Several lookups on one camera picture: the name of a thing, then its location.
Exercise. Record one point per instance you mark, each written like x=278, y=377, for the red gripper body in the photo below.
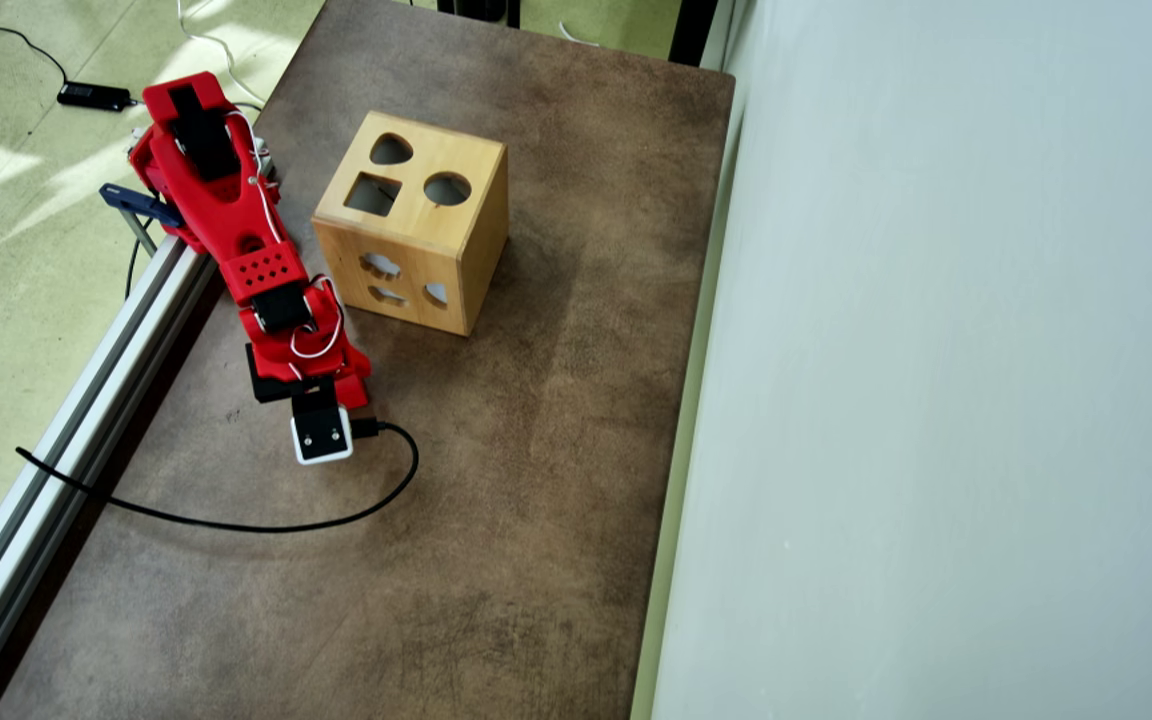
x=344, y=387

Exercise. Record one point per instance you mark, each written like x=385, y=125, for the red robot arm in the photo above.
x=221, y=200

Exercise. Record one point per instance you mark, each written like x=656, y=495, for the wooden shape sorter box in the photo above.
x=436, y=225

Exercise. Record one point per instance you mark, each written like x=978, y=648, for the blue clamp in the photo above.
x=141, y=205

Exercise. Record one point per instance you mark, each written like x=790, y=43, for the black power adapter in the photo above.
x=94, y=96

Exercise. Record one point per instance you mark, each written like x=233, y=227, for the black furniture foot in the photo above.
x=476, y=8

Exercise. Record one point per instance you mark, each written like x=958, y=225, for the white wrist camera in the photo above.
x=321, y=435

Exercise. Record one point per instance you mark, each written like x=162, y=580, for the aluminium profile rail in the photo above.
x=66, y=440

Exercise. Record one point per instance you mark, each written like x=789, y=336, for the black vertical post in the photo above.
x=693, y=30

